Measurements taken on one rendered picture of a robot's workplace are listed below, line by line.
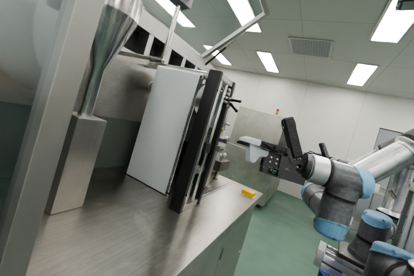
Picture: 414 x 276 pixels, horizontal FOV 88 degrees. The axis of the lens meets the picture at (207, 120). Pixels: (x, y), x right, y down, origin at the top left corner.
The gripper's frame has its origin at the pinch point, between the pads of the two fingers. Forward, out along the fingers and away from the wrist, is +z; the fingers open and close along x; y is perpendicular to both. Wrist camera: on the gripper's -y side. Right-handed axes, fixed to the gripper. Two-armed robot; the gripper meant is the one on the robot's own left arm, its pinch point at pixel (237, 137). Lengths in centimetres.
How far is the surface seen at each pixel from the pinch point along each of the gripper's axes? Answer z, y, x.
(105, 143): 56, 17, 31
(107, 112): 57, 4, 25
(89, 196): 41, 32, 8
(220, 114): 9.5, -9.8, 27.5
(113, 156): 54, 23, 38
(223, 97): 9.9, -16.2, 22.7
